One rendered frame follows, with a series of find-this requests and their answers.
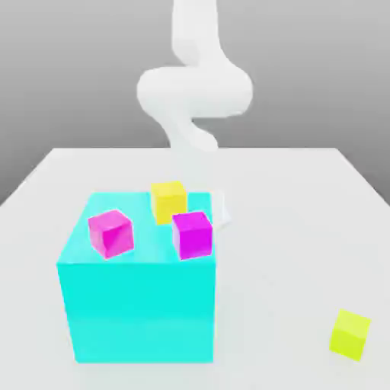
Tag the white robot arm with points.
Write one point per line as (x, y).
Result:
(195, 91)

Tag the small magenta cube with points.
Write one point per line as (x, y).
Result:
(192, 235)

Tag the small pink cube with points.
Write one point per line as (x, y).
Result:
(111, 234)

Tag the small lime yellow cube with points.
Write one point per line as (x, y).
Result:
(349, 335)

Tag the large cyan box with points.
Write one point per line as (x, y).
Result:
(137, 304)

